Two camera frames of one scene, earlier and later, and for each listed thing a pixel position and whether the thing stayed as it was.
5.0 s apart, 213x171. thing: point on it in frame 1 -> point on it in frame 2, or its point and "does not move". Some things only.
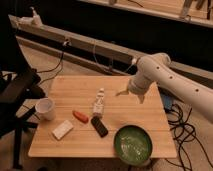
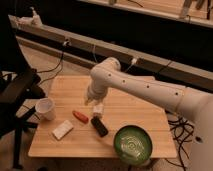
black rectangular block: x=99 y=126 does not move
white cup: x=45 y=108 does not move
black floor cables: x=184 y=132 does not move
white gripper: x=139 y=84 -> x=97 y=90
